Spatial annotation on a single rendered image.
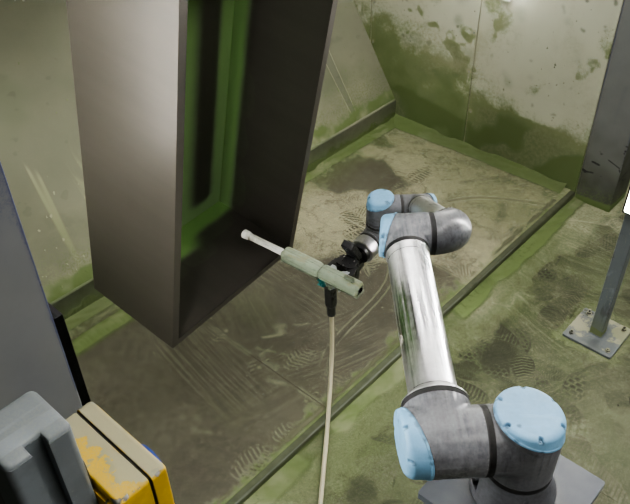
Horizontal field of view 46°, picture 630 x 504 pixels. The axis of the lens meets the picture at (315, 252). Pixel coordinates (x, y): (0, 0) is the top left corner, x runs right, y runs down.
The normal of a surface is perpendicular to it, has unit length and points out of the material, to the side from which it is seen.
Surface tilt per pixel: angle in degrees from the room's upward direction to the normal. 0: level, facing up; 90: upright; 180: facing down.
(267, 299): 0
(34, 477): 90
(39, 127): 57
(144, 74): 90
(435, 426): 13
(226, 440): 0
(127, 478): 0
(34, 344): 90
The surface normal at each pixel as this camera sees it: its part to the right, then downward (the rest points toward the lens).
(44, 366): 0.74, 0.41
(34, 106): 0.61, -0.07
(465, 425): 0.00, -0.62
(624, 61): -0.67, 0.47
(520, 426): 0.07, -0.78
